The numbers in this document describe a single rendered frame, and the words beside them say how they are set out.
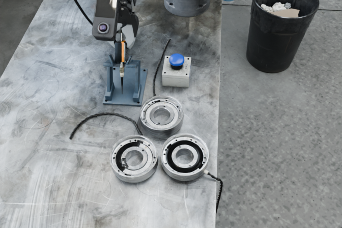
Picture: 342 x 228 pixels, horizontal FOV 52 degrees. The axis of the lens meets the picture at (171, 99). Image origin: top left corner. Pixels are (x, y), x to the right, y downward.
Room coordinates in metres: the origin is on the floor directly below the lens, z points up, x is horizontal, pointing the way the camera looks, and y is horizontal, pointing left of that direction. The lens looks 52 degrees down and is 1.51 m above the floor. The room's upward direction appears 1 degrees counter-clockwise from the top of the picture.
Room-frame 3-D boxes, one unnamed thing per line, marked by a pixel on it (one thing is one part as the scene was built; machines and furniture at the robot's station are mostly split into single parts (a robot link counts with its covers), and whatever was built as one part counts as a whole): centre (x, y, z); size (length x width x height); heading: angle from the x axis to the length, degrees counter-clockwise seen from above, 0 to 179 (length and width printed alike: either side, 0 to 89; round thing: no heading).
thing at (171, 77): (0.64, -0.02, 0.82); 0.08 x 0.07 x 0.05; 173
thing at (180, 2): (0.97, -0.06, 0.85); 0.15 x 0.15 x 0.10
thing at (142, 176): (0.38, 0.08, 0.82); 0.10 x 0.10 x 0.04
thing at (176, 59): (0.64, -0.02, 0.85); 0.04 x 0.04 x 0.05
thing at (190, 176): (0.38, -0.03, 0.82); 0.10 x 0.10 x 0.04
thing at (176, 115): (0.49, 0.02, 0.82); 0.08 x 0.08 x 0.02
